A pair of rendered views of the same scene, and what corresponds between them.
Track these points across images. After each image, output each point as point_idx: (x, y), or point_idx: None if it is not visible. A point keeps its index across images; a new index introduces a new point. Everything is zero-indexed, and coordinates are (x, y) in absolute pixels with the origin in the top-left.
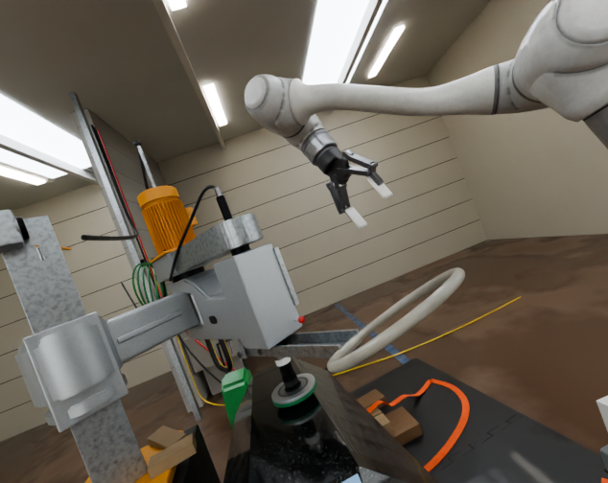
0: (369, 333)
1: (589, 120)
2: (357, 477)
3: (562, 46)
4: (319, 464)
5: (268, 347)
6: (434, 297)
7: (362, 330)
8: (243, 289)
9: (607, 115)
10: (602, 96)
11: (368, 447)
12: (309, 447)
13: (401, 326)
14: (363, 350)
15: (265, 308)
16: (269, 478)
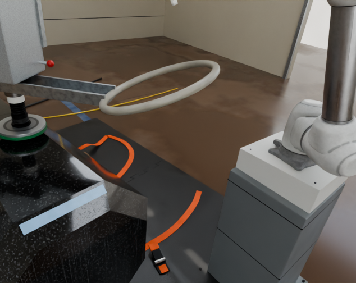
0: (123, 90)
1: (335, 8)
2: (102, 186)
3: None
4: (69, 179)
5: (14, 82)
6: (210, 78)
7: (118, 87)
8: None
9: (343, 11)
10: (350, 1)
11: (99, 170)
12: (54, 169)
13: (188, 91)
14: (158, 102)
15: (16, 40)
16: (21, 191)
